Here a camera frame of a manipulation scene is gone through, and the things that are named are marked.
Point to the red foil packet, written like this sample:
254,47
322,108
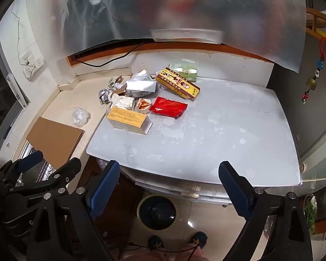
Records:
168,107

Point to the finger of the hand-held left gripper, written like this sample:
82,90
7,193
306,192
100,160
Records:
30,160
68,168

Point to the small crumpled wrapper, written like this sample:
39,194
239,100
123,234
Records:
115,81

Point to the clear plastic bag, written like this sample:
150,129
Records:
80,117

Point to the cream round trash bin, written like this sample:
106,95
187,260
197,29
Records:
157,212

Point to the hanging bell ornament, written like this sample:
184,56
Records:
312,81

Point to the open orange snack packet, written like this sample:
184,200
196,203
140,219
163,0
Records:
144,105

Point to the green potted plant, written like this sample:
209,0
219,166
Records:
311,212

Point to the white wall socket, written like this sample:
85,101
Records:
30,64

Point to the person's pink pants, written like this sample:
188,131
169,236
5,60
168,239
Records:
163,255

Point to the brown cardboard sheet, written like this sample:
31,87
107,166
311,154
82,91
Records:
54,138

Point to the silver foil wrapper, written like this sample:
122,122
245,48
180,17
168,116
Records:
105,95

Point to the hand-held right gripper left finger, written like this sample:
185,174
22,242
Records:
106,185

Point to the long yellow red box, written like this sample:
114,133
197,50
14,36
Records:
179,84

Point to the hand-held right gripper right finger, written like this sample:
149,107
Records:
236,190

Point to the translucent plastic sheet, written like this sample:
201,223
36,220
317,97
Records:
233,19

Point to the green printed packet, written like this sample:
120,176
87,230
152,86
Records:
186,70

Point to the white crumpled tissue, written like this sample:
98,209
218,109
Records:
122,102

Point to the wooden ladder shelf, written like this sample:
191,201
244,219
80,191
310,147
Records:
319,24

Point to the blue patterned slipper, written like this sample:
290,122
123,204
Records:
197,238
155,242

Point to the plain yellow cardboard box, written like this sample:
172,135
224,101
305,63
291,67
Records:
126,117

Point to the white paper bag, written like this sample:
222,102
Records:
140,85

